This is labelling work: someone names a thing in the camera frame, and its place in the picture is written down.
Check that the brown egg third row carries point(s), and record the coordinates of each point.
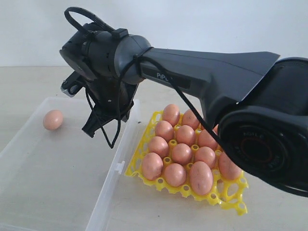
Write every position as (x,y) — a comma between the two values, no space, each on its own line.
(206,155)
(185,134)

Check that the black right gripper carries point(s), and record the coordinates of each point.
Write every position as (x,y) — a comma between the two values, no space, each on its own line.
(108,94)

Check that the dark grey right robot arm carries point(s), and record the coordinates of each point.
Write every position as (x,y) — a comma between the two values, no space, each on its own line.
(258,101)

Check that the clear plastic tray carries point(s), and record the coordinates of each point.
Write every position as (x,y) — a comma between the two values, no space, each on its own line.
(62,180)

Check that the brown egg front bin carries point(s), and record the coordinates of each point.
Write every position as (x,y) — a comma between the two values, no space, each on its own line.
(159,146)

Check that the brown egg packed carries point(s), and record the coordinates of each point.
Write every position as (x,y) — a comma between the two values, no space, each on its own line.
(190,119)
(171,114)

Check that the brown egg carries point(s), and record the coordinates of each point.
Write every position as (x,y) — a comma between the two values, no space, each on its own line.
(53,120)
(164,130)
(201,178)
(227,168)
(152,166)
(215,129)

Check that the brown egg second row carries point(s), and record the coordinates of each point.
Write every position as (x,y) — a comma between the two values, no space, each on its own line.
(175,174)

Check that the yellow plastic egg tray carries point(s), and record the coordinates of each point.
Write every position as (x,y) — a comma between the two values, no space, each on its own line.
(228,194)

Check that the brown egg fourth row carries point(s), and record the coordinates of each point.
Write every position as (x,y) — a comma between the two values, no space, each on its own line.
(181,154)
(206,140)

